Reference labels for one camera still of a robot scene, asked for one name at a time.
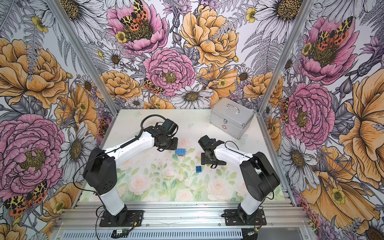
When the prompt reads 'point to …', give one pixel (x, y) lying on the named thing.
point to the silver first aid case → (232, 119)
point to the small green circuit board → (120, 233)
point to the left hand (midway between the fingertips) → (172, 149)
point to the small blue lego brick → (198, 169)
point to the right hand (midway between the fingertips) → (213, 164)
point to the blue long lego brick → (179, 151)
